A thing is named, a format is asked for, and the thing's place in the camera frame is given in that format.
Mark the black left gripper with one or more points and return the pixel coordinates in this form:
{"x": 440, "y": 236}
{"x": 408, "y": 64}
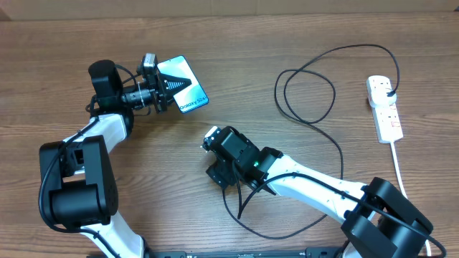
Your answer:
{"x": 166, "y": 94}

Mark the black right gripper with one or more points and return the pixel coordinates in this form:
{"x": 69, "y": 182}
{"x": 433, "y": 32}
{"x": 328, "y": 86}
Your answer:
{"x": 224, "y": 174}

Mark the blue Galaxy smartphone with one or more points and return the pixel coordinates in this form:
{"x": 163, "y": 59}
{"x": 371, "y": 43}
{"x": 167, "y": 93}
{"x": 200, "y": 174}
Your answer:
{"x": 193, "y": 96}

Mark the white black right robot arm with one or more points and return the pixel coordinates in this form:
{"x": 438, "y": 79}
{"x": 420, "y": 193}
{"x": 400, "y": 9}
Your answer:
{"x": 377, "y": 219}

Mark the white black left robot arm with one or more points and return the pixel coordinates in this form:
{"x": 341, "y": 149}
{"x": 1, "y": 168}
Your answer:
{"x": 78, "y": 192}

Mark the white charger plug adapter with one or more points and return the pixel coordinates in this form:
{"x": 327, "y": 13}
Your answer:
{"x": 379, "y": 97}

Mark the white power strip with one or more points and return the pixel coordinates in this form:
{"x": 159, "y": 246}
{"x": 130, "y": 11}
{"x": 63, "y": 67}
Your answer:
{"x": 386, "y": 119}

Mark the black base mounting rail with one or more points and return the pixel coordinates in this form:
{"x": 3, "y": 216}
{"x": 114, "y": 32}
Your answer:
{"x": 310, "y": 252}

